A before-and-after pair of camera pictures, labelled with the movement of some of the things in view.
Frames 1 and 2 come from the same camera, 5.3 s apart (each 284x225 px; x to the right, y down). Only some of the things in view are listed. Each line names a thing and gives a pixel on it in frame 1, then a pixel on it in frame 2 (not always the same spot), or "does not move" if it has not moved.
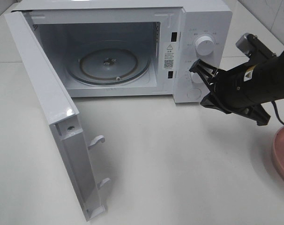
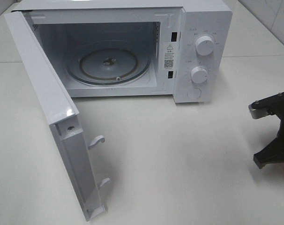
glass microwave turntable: (108, 65) does not move
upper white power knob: (205, 46) does not move
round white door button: (194, 93) does not move
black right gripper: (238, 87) -> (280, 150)
